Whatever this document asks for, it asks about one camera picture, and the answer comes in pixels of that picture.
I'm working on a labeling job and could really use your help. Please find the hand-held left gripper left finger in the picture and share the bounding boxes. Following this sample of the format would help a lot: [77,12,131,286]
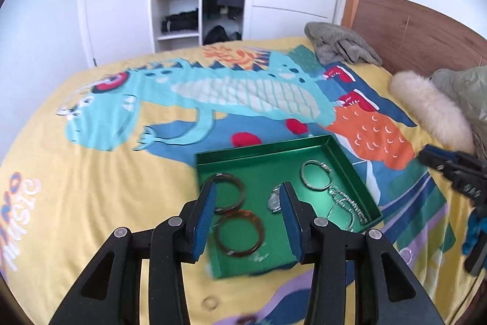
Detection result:
[49,180,217,325]

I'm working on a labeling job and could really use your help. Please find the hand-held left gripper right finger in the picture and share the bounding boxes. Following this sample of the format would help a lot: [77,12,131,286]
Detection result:
[279,182,446,325]

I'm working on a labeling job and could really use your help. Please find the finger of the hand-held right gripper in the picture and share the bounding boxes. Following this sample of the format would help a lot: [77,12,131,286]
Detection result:
[424,144,462,162]
[419,151,456,177]

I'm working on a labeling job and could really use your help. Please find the amber orange bangle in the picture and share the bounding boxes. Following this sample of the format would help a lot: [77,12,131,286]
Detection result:
[213,210,265,256]

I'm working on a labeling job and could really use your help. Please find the silver wristwatch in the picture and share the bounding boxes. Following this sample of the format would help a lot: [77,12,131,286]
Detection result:
[268,184,286,213]

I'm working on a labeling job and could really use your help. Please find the thin gold bangle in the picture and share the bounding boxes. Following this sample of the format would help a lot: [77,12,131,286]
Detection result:
[300,160,335,192]

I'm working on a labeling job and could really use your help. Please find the dark brown bangle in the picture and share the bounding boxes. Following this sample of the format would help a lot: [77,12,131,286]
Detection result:
[207,173,247,215]

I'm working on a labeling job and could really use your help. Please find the green metal tray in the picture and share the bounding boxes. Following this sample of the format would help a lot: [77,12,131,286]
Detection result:
[195,135,383,280]

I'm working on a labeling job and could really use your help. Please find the pearl chain bracelets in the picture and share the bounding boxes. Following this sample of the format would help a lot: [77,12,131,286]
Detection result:
[329,186,370,224]

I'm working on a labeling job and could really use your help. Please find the white fur trim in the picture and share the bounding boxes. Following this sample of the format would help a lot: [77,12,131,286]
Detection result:
[389,71,476,154]

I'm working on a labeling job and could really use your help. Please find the yellow dinosaur print bed cover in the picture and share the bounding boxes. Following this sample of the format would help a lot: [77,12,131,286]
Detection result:
[0,37,487,325]

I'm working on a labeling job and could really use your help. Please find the wooden headboard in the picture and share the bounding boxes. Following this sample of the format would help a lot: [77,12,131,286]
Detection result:
[341,0,487,84]

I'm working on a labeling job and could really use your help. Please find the grey crumpled cloth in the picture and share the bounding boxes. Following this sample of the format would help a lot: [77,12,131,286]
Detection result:
[304,21,383,65]

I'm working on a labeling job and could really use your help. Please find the black bag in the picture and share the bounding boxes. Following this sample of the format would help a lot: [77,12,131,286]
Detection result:
[204,25,241,45]

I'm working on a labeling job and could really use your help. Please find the folded black clothes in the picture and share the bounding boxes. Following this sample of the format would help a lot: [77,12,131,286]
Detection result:
[161,9,199,34]

